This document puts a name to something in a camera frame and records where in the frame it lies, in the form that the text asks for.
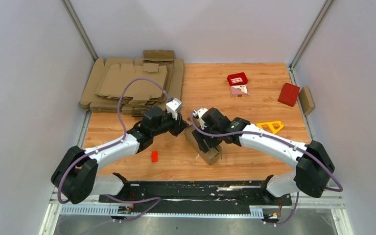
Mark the aluminium frame rail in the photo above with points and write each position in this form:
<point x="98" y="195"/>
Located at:
<point x="101" y="215"/>

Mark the red plastic basket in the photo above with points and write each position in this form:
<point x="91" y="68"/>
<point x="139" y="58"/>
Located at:
<point x="237" y="79"/>

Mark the clear case with shapes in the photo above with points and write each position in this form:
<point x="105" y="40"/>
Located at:
<point x="238" y="91"/>

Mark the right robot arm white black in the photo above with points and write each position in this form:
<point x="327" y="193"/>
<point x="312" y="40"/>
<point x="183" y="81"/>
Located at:
<point x="312" y="168"/>

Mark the small red block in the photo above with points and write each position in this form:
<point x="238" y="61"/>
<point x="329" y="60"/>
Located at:
<point x="154" y="156"/>

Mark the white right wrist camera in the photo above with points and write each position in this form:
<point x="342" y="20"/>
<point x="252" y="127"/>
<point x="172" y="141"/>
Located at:
<point x="198" y="114"/>

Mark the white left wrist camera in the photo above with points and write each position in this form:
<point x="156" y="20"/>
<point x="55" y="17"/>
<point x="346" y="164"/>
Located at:
<point x="173" y="107"/>

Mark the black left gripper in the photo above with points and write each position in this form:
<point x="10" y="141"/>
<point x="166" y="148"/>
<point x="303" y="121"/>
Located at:
<point x="179" y="125"/>

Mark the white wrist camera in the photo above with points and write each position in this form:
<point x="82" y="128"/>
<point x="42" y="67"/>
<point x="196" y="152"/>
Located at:
<point x="173" y="107"/>
<point x="198" y="114"/>

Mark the yellow triangular plastic frame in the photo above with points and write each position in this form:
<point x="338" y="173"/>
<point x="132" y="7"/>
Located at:
<point x="272" y="126"/>

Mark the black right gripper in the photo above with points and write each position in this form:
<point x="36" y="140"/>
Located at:
<point x="200" y="137"/>

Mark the red box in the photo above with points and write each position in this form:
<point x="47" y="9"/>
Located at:
<point x="289" y="94"/>

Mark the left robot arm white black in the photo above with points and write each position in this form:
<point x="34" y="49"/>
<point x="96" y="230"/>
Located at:
<point x="76" y="177"/>

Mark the stack of flat cardboard blanks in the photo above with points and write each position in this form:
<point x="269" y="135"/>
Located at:
<point x="132" y="85"/>

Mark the small brown cardboard box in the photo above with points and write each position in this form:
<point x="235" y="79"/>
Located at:
<point x="306" y="101"/>

